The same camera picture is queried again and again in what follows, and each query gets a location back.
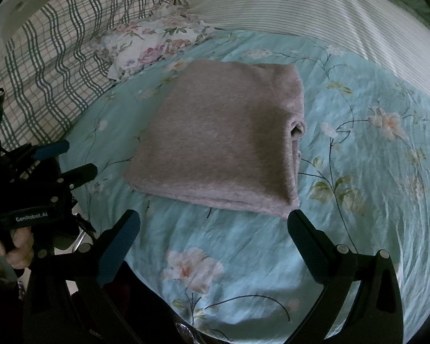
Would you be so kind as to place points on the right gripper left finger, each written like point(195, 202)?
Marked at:
point(103, 261)

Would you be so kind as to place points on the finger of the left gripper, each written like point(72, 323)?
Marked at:
point(79, 176)
point(51, 150)

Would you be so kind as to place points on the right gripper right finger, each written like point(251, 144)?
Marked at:
point(330, 265)

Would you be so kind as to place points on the pink knit t-shirt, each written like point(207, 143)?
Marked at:
point(226, 136)

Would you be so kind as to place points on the person's left hand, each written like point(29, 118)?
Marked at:
point(21, 254)

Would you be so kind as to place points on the plaid checkered blanket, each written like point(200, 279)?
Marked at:
point(48, 72)

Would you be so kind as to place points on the white floral pink cloth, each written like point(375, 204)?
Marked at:
point(131, 47)

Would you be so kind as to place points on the white striped pillow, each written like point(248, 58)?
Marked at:
point(377, 30)

